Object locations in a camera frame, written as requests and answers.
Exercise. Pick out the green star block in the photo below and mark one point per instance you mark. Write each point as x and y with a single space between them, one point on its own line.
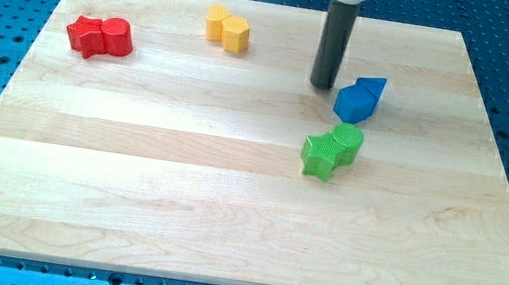
320 155

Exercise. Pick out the green cylinder block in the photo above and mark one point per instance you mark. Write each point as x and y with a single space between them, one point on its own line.
351 138

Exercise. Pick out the wooden board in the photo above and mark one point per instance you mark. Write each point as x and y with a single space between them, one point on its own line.
182 159

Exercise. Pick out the blue cube block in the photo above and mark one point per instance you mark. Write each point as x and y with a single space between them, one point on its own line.
354 104

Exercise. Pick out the yellow hexagon block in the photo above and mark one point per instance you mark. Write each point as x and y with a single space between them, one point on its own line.
235 34

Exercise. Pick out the blue triangle block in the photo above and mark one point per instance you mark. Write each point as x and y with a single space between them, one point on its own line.
373 86

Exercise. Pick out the yellow pentagon block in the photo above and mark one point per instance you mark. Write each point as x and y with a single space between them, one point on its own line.
214 21

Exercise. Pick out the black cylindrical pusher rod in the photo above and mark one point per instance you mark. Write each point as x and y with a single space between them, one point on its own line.
337 29

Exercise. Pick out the red cylinder block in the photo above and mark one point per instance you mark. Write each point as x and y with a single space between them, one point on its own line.
117 36

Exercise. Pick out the red star block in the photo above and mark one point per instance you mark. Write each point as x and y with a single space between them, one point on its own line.
85 36

